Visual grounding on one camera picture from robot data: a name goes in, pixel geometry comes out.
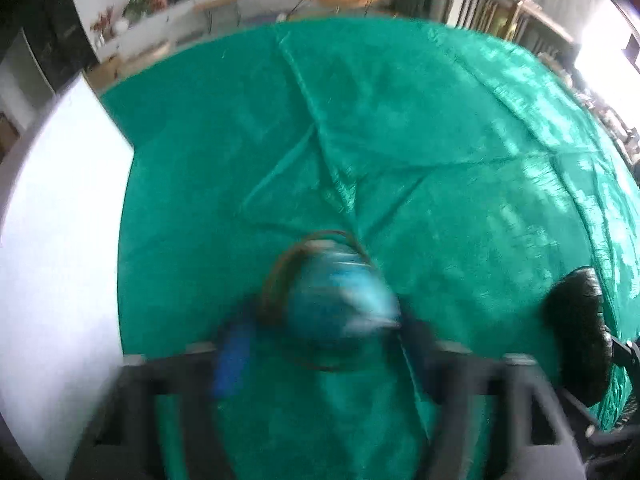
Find black earmuffs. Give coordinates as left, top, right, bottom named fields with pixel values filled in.
left=542, top=266, right=639, bottom=427

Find white cardboard box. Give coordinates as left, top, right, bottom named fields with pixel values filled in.
left=1, top=77, right=134, bottom=479

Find green tablecloth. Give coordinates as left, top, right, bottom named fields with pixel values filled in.
left=101, top=18, right=639, bottom=479

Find white tv cabinet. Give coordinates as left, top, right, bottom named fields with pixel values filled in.
left=94, top=0, right=298, bottom=62

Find red flower arrangement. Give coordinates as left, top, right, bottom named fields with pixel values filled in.
left=90, top=6, right=114, bottom=40

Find wooden shelf rack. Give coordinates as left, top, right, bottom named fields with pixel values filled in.
left=442, top=0, right=579, bottom=63

